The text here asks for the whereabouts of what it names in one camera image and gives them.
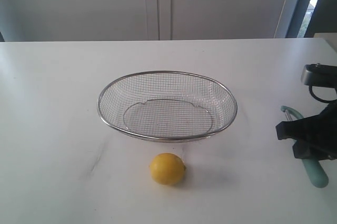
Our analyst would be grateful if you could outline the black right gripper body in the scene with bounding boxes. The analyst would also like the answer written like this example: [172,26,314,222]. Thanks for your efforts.
[304,103,336,156]

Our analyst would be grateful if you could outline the teal handled peeler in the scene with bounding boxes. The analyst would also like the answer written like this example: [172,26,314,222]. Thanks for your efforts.
[281,106,329,188]

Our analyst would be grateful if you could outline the oval steel wire mesh basket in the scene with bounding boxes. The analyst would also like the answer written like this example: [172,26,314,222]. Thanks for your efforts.
[97,70,238,143]

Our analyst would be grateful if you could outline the yellow lemon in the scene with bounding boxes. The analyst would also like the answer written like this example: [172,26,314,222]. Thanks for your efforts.
[149,153,186,186]

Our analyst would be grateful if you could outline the white cabinet doors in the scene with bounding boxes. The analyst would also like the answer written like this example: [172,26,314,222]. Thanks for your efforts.
[1,0,285,41]

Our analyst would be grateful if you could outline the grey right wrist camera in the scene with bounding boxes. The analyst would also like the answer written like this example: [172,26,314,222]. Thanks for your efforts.
[301,64,336,104]

